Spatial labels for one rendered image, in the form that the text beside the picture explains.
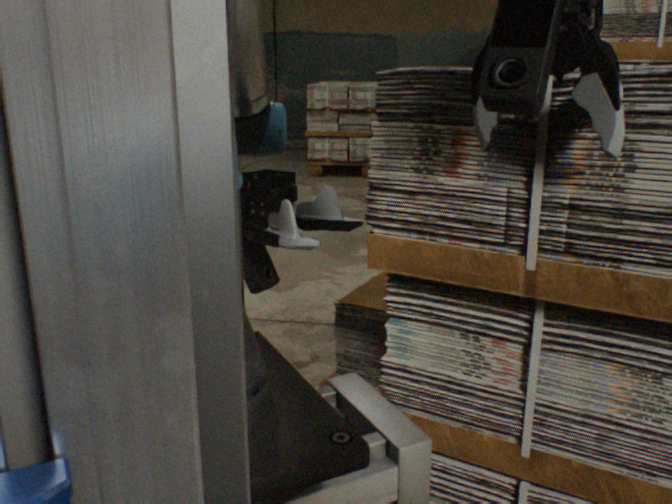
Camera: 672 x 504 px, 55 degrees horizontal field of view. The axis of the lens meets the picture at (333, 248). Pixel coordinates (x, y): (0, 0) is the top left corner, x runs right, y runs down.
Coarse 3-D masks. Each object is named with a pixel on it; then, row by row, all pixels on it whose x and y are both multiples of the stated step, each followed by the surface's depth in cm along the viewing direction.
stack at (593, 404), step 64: (448, 320) 75; (512, 320) 71; (576, 320) 68; (640, 320) 65; (384, 384) 82; (448, 384) 77; (512, 384) 74; (576, 384) 70; (640, 384) 66; (576, 448) 71; (640, 448) 68
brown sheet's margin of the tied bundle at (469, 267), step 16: (368, 240) 75; (384, 240) 74; (400, 240) 73; (416, 240) 72; (368, 256) 76; (384, 256) 75; (400, 256) 74; (416, 256) 73; (432, 256) 72; (448, 256) 71; (464, 256) 70; (480, 256) 69; (496, 256) 68; (400, 272) 74; (416, 272) 73; (432, 272) 72; (448, 272) 71; (464, 272) 70; (480, 272) 69; (496, 272) 68; (480, 288) 70; (496, 288) 69
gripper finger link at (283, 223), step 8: (288, 200) 79; (280, 208) 81; (288, 208) 79; (272, 216) 82; (280, 216) 81; (288, 216) 79; (272, 224) 83; (280, 224) 81; (288, 224) 80; (272, 232) 82; (280, 232) 81; (288, 232) 80; (296, 232) 79; (280, 240) 80; (288, 240) 79; (296, 240) 79; (304, 240) 78; (312, 240) 78; (296, 248) 79; (304, 248) 79; (312, 248) 79
